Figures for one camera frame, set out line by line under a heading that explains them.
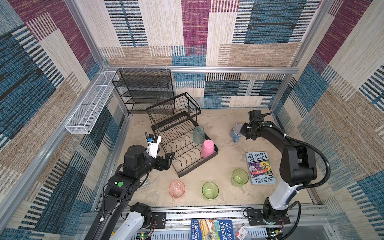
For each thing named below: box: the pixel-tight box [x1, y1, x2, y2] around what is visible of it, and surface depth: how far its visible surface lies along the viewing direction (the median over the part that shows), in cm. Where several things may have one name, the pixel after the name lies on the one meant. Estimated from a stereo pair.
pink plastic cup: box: [201, 139, 215, 159], surface depth 90 cm
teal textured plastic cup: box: [192, 125, 205, 144], surface depth 99 cm
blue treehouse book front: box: [190, 219, 235, 240], surface depth 70 cm
